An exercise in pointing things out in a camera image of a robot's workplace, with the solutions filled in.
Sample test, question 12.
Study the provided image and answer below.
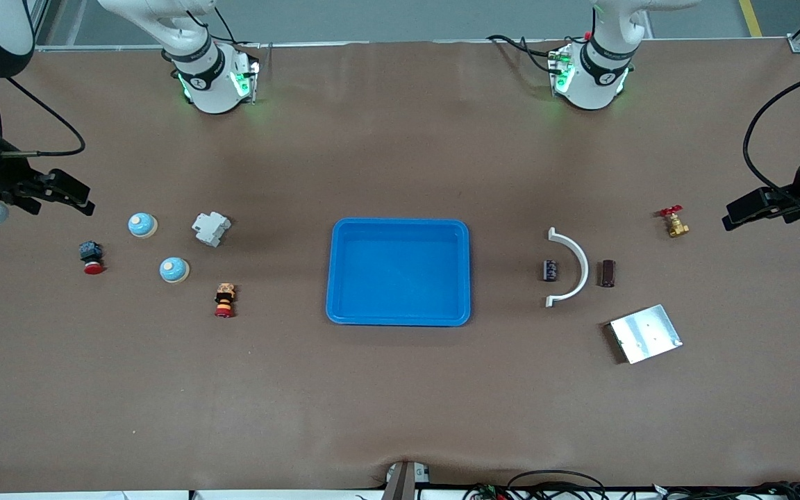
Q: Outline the white curved plastic bracket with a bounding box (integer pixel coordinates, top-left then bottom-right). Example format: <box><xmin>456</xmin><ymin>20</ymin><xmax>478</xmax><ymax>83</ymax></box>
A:
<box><xmin>546</xmin><ymin>227</ymin><xmax>590</xmax><ymax>308</ymax></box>

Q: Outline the brown paper table cover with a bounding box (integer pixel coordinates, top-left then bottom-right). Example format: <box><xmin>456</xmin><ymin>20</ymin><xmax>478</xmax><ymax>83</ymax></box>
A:
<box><xmin>0</xmin><ymin>38</ymin><xmax>800</xmax><ymax>495</ymax></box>

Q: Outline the brass valve red handle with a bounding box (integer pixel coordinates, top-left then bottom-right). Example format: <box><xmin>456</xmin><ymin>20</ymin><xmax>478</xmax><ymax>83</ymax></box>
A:
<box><xmin>659</xmin><ymin>205</ymin><xmax>690</xmax><ymax>239</ymax></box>

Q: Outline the black cable bundle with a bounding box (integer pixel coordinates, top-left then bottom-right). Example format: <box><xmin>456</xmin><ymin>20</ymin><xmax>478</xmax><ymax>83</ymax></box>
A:
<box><xmin>650</xmin><ymin>481</ymin><xmax>800</xmax><ymax>500</ymax></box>

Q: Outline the blue plastic tray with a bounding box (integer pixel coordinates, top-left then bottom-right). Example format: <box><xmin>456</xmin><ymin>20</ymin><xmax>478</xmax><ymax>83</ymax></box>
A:
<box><xmin>326</xmin><ymin>218</ymin><xmax>472</xmax><ymax>327</ymax></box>

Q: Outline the black left arm base cable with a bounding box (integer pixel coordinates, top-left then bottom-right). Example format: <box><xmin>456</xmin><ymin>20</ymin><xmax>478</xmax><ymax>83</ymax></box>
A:
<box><xmin>487</xmin><ymin>33</ymin><xmax>564</xmax><ymax>74</ymax></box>

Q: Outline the coloured wire bundle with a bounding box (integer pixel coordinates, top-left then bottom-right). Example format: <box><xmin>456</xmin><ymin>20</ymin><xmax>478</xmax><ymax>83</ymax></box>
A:
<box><xmin>462</xmin><ymin>483</ymin><xmax>512</xmax><ymax>500</ymax></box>

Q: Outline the black right arm base cable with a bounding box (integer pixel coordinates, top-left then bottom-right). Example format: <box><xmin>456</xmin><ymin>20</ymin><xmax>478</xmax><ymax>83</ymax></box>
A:
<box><xmin>181</xmin><ymin>8</ymin><xmax>262</xmax><ymax>53</ymax></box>

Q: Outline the black arm base cable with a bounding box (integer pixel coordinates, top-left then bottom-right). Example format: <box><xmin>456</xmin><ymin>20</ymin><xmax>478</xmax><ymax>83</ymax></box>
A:
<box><xmin>181</xmin><ymin>8</ymin><xmax>262</xmax><ymax>53</ymax></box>
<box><xmin>487</xmin><ymin>33</ymin><xmax>564</xmax><ymax>74</ymax></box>

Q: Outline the black looped cable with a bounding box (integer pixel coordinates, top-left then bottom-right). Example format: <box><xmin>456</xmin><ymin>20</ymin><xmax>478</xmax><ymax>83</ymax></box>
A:
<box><xmin>508</xmin><ymin>470</ymin><xmax>606</xmax><ymax>500</ymax></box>

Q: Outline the white circuit breaker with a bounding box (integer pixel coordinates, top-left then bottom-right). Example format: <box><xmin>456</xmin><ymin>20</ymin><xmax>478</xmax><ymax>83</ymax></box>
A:
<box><xmin>192</xmin><ymin>211</ymin><xmax>232</xmax><ymax>248</ymax></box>

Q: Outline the blue call bell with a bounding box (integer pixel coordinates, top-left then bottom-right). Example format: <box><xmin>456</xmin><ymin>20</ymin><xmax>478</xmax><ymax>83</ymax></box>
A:
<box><xmin>160</xmin><ymin>257</ymin><xmax>190</xmax><ymax>285</ymax></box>
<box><xmin>128</xmin><ymin>212</ymin><xmax>158</xmax><ymax>239</ymax></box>

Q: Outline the silver metal plate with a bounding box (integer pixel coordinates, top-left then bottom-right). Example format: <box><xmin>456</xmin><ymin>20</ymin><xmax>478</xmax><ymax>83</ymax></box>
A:
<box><xmin>609</xmin><ymin>304</ymin><xmax>683</xmax><ymax>365</ymax></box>

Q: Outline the red button orange yellow body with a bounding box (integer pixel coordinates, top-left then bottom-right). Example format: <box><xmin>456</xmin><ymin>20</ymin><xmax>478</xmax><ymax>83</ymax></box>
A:
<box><xmin>214</xmin><ymin>282</ymin><xmax>238</xmax><ymax>319</ymax></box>

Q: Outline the red mushroom button black body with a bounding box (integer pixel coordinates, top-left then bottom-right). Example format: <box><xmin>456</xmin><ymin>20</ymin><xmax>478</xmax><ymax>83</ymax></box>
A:
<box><xmin>78</xmin><ymin>240</ymin><xmax>105</xmax><ymax>276</ymax></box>

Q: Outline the metal clamp bracket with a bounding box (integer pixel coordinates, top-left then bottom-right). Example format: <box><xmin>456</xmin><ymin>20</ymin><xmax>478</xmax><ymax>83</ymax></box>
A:
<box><xmin>383</xmin><ymin>460</ymin><xmax>432</xmax><ymax>500</ymax></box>

